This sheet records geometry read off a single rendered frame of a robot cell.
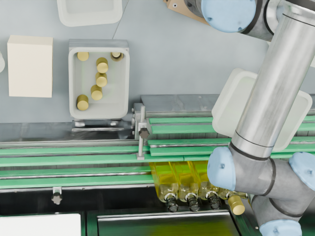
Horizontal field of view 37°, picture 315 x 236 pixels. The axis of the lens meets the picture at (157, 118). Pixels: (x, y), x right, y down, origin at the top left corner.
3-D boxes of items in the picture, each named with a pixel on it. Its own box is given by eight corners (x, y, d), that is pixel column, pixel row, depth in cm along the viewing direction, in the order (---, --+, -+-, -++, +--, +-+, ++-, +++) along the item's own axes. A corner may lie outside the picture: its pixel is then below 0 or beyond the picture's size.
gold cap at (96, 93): (90, 84, 144) (91, 90, 140) (102, 84, 144) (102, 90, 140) (90, 94, 145) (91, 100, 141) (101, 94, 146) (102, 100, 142)
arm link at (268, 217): (313, 227, 90) (293, 256, 94) (294, 188, 99) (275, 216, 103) (277, 221, 88) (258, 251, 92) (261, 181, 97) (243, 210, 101)
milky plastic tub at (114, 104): (70, 106, 148) (69, 119, 140) (68, 38, 137) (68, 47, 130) (124, 106, 151) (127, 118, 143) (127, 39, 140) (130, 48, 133)
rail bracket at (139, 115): (132, 145, 143) (137, 168, 132) (134, 95, 135) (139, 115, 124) (142, 145, 143) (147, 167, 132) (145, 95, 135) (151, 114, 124)
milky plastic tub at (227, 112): (230, 56, 118) (241, 68, 110) (302, 84, 125) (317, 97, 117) (200, 114, 124) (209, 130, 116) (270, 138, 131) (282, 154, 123)
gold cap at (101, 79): (95, 70, 142) (95, 76, 138) (107, 70, 142) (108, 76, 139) (95, 81, 143) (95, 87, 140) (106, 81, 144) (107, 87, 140)
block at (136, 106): (130, 129, 148) (132, 140, 142) (131, 102, 144) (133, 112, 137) (141, 129, 148) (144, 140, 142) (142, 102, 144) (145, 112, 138)
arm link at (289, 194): (285, 167, 83) (258, 211, 88) (338, 179, 86) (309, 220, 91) (272, 141, 89) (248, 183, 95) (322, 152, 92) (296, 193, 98)
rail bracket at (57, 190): (52, 188, 146) (50, 215, 134) (51, 169, 143) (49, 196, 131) (65, 187, 147) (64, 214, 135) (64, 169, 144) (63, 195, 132)
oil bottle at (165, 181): (148, 164, 147) (159, 206, 128) (149, 149, 145) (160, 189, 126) (166, 163, 148) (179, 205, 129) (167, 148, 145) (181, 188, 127)
